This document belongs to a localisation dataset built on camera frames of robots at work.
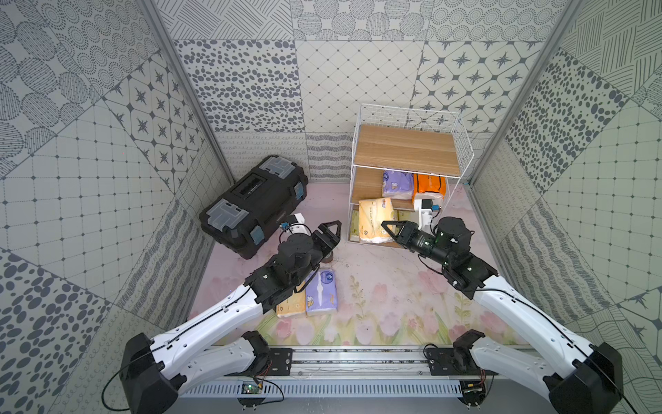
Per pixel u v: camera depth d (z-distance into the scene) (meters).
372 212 0.71
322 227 0.64
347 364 0.76
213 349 0.56
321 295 0.82
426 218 0.66
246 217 0.86
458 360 0.65
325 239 0.62
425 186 0.77
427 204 0.67
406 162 0.70
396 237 0.66
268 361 0.68
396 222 0.69
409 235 0.62
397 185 0.81
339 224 0.69
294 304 0.80
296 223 0.66
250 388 0.72
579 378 0.37
